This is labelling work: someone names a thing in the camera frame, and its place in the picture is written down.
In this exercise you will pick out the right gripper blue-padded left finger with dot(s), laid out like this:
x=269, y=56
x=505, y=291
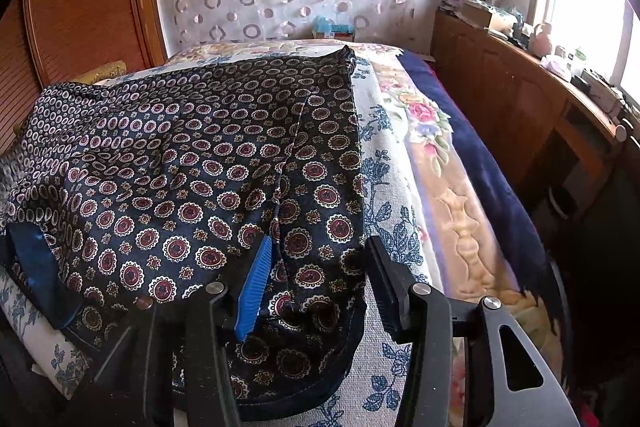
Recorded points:
x=132, y=378

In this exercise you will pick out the navy patterned silk garment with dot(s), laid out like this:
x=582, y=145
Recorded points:
x=200, y=206

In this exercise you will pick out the pink floral bed quilt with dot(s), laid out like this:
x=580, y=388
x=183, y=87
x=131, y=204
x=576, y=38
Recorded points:
x=419, y=199

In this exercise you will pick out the blue floral white sheet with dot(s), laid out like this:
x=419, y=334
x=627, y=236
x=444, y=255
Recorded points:
x=380, y=256

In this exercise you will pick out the navy blue blanket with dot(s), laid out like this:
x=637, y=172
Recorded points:
x=514, y=230

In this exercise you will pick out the long wooden side cabinet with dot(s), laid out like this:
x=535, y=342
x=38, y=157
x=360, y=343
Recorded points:
x=542, y=131

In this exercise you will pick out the olive gold patterned pillow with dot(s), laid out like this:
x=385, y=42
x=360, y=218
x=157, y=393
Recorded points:
x=104, y=72

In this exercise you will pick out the pink bottle on cabinet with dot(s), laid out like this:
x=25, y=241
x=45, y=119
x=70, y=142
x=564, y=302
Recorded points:
x=540, y=43

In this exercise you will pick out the box with blue items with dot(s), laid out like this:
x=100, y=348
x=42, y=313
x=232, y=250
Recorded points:
x=324, y=28

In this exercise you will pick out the cardboard box on cabinet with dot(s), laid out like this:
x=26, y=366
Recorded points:
x=486, y=17

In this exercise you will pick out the brown wooden wardrobe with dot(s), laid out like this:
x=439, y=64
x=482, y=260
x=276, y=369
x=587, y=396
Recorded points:
x=48, y=41

